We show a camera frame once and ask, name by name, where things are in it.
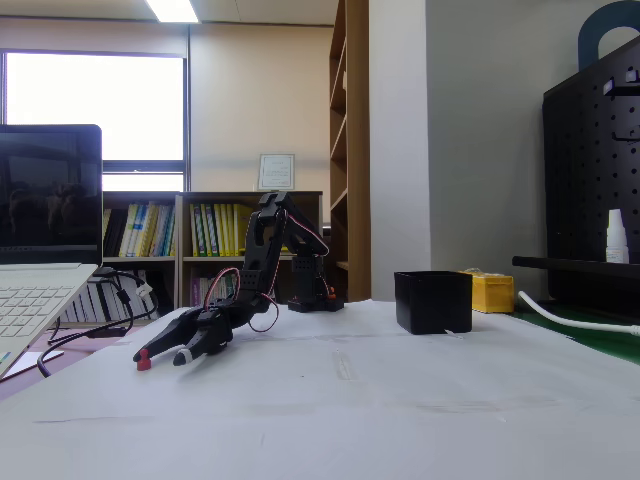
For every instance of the white laptop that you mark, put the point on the white laptop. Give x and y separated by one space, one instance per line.
50 200

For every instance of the white paper card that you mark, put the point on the white paper card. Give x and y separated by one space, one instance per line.
30 364

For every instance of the framed certificate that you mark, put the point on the framed certificate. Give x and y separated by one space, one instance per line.
276 172

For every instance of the red plastic pawn piece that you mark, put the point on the red plastic pawn piece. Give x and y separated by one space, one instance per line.
143 362

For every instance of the low brown bookshelf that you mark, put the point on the low brown bookshelf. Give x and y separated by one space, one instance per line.
140 260
220 197

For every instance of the ceiling light panel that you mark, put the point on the ceiling light panel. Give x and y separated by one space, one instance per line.
172 10

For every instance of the thick upright yellow book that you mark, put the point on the thick upright yellow book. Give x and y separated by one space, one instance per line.
240 230

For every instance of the white dropper bottle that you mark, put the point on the white dropper bottle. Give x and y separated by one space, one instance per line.
617 240

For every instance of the teal arch-shaped object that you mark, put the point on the teal arch-shaped object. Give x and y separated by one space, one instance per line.
592 30

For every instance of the black square cup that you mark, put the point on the black square cup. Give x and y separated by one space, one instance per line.
432 302

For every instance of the flat-lying yellow book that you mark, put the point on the flat-lying yellow book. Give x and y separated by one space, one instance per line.
286 252

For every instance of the tall brown bookshelf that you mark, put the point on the tall brown bookshelf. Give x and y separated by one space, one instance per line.
356 150

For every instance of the green desk mat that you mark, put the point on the green desk mat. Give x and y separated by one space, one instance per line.
600 346

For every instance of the orange clamp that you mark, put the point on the orange clamp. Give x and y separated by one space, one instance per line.
331 294

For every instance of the yellow cardboard box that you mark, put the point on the yellow cardboard box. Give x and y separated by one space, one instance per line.
492 295

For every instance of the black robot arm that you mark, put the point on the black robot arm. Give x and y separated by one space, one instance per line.
260 260

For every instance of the white paper table cover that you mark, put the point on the white paper table cover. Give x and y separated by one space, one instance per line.
325 400

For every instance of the window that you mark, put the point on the window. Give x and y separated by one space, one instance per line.
95 105

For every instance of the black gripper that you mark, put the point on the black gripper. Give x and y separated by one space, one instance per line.
202 326

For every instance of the black pegboard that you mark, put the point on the black pegboard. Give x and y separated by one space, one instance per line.
590 175

